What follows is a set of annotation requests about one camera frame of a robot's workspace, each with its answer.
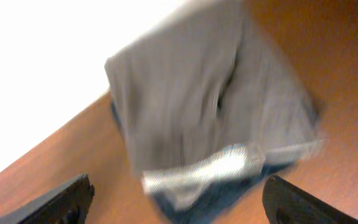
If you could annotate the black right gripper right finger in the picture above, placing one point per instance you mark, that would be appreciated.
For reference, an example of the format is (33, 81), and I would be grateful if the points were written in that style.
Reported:
(284, 203)

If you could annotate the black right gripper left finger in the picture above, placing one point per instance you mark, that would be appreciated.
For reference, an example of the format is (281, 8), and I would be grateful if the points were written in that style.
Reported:
(68, 204)

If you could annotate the grey shorts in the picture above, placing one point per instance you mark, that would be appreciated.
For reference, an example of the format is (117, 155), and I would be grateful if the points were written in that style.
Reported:
(206, 98)

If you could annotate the folded navy garment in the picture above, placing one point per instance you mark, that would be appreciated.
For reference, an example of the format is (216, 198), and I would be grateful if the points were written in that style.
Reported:
(210, 199)

